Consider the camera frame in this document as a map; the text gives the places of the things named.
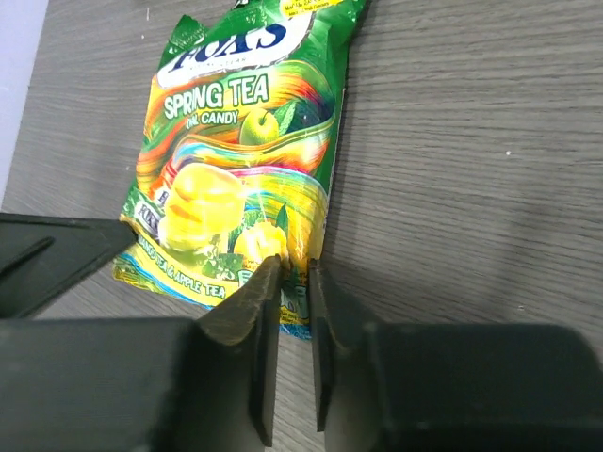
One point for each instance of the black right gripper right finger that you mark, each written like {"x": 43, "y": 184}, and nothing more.
{"x": 385, "y": 386}

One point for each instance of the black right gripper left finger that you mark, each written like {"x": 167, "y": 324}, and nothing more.
{"x": 146, "y": 384}

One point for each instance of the green Fox's spring tea bag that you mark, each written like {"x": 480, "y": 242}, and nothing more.
{"x": 238, "y": 152}

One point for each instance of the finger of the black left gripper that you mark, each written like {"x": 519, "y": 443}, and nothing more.
{"x": 43, "y": 257}

